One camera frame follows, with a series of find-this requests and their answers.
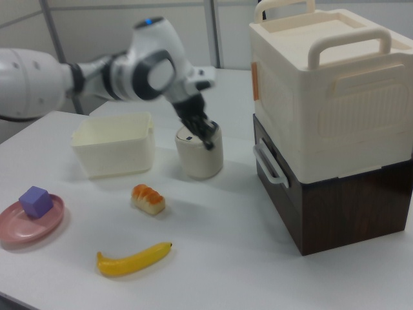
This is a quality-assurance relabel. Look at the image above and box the purple cube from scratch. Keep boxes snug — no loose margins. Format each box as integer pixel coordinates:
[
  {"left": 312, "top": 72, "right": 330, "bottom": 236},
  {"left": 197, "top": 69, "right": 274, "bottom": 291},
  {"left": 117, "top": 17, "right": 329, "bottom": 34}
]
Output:
[{"left": 18, "top": 185, "right": 54, "bottom": 220}]

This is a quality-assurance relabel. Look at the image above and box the small cream trash can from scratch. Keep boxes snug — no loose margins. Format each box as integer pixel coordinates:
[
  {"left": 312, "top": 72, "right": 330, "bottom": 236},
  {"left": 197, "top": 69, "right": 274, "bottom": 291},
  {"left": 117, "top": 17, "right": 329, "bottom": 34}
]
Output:
[{"left": 174, "top": 121, "right": 224, "bottom": 181}]

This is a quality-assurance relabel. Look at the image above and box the white plastic basket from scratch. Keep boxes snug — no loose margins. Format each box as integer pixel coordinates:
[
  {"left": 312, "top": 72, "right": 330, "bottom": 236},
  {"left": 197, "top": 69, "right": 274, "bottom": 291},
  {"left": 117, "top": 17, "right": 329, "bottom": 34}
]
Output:
[{"left": 70, "top": 111, "right": 156, "bottom": 180}]

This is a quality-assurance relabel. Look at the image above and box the toy bread loaf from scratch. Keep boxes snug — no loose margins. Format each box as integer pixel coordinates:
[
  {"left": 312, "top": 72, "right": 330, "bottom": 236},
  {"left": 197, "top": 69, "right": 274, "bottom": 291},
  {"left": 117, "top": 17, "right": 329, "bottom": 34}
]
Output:
[{"left": 130, "top": 183, "right": 167, "bottom": 216}]

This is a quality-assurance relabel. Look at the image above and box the wooden drawer with white handle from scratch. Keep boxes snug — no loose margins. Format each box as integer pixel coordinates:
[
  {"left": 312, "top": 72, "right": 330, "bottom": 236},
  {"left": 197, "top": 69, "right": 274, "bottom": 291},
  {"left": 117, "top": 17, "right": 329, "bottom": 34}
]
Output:
[{"left": 252, "top": 113, "right": 303, "bottom": 224}]

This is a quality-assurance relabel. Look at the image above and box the yellow toy banana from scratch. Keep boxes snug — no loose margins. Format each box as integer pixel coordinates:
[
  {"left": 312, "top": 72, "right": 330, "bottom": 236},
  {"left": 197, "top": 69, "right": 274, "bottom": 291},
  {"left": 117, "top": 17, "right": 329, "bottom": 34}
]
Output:
[{"left": 96, "top": 242, "right": 174, "bottom": 278}]

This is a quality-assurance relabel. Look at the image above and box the cream storage box with handles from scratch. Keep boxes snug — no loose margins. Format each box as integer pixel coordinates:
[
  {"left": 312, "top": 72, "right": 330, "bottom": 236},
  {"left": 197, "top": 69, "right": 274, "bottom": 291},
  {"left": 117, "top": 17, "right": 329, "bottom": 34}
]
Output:
[{"left": 248, "top": 0, "right": 413, "bottom": 185}]

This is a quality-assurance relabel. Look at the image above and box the dark wood drawer cabinet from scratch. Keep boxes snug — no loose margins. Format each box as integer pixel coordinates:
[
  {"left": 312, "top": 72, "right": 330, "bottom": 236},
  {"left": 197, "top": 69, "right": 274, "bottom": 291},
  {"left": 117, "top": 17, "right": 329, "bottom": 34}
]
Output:
[{"left": 252, "top": 113, "right": 413, "bottom": 257}]

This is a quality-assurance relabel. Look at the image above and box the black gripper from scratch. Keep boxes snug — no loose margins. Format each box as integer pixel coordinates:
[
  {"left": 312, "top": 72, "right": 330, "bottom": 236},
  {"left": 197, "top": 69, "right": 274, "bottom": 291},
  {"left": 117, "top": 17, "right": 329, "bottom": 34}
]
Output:
[{"left": 172, "top": 93, "right": 219, "bottom": 151}]

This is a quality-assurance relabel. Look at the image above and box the pink plate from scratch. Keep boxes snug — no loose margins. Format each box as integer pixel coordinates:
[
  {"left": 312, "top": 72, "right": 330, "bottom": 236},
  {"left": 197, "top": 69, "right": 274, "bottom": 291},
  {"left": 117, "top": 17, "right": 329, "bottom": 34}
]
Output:
[{"left": 0, "top": 194, "right": 66, "bottom": 243}]

